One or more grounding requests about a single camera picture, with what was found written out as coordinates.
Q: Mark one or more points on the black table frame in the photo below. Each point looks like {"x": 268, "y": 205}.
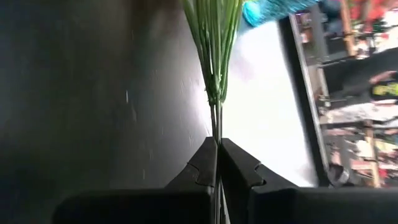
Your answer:
{"x": 306, "y": 109}

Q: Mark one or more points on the person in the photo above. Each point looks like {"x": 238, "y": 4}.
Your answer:
{"x": 348, "y": 77}

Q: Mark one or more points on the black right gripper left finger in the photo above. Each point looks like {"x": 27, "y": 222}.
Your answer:
{"x": 186, "y": 199}

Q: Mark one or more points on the green grass stems bunch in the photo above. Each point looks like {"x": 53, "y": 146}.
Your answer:
{"x": 214, "y": 46}

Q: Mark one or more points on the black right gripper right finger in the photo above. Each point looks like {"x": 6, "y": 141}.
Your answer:
{"x": 280, "y": 205}

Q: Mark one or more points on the blue patterned glass vase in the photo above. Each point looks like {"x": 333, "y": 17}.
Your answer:
{"x": 267, "y": 11}

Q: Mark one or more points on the red artificial flower bunch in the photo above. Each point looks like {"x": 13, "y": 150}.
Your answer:
{"x": 373, "y": 9}

